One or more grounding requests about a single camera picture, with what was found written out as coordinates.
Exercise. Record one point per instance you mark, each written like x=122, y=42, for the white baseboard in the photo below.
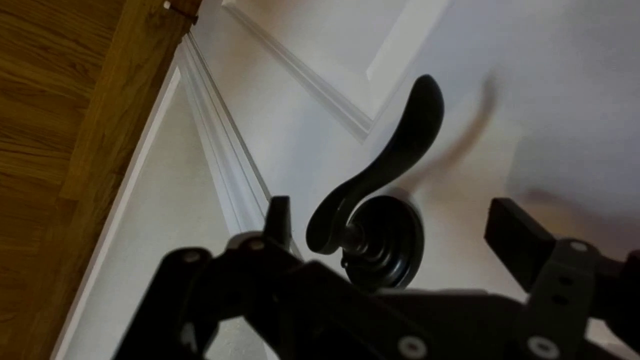
x=112, y=220

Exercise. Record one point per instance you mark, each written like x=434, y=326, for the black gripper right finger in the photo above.
x=567, y=281

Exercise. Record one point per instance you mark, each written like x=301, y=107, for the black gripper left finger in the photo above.
x=241, y=281

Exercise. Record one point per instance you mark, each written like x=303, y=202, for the white panelled door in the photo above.
x=301, y=132

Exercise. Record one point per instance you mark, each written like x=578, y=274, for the white door frame trim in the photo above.
x=227, y=153

